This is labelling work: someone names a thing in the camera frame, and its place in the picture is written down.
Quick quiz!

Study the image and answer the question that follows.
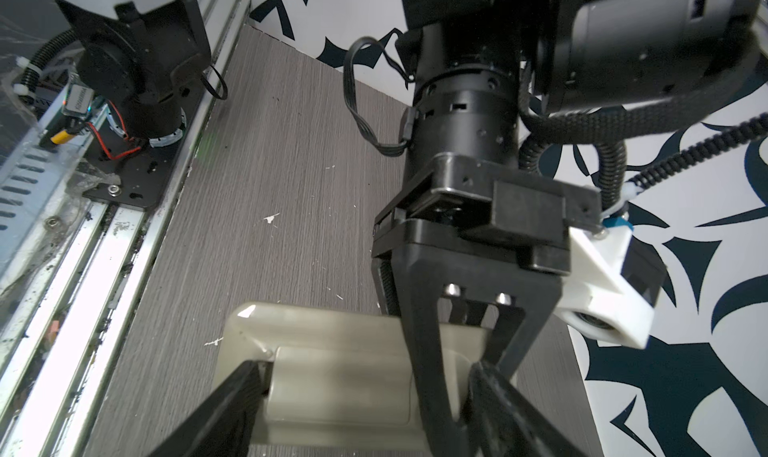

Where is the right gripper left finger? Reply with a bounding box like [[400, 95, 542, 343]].
[[151, 360, 272, 456]]

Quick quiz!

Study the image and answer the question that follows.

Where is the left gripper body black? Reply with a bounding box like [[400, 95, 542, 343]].
[[372, 153, 601, 313]]

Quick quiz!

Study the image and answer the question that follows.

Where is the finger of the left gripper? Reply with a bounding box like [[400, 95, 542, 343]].
[[391, 258, 562, 456]]

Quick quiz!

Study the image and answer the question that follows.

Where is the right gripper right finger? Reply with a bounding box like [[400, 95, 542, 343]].
[[467, 361, 584, 456]]

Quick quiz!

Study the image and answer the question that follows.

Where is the white remote control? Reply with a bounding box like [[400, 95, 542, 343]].
[[212, 302, 502, 455]]

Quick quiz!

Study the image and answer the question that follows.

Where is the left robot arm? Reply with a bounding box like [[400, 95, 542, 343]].
[[155, 0, 767, 456]]

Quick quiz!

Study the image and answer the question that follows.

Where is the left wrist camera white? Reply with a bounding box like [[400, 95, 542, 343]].
[[554, 219, 655, 349]]

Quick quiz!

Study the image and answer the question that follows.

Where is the aluminium front rail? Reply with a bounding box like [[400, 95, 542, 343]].
[[1, 88, 214, 456]]

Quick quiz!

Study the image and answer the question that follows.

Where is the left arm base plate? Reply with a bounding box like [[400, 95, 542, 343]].
[[82, 84, 204, 210]]

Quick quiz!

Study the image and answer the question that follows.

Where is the white slotted cable duct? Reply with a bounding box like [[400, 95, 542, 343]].
[[1, 93, 121, 288]]

